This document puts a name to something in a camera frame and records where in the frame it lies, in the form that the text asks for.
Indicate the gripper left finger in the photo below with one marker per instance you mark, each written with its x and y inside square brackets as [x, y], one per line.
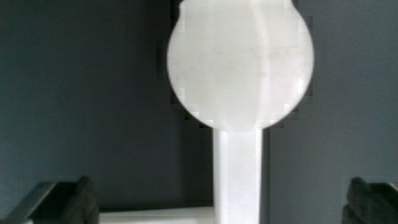
[58, 203]

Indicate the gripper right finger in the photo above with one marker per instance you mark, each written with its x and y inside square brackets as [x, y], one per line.
[371, 203]

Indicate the white lamp bulb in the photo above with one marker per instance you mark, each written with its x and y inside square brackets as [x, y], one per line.
[240, 61]

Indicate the white front fence rail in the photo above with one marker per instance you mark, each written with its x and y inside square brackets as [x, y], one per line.
[193, 215]

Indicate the white fence rail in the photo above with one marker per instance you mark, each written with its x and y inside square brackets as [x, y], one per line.
[193, 215]
[236, 176]

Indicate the white right fence rail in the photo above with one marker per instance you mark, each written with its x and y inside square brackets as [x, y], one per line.
[236, 176]

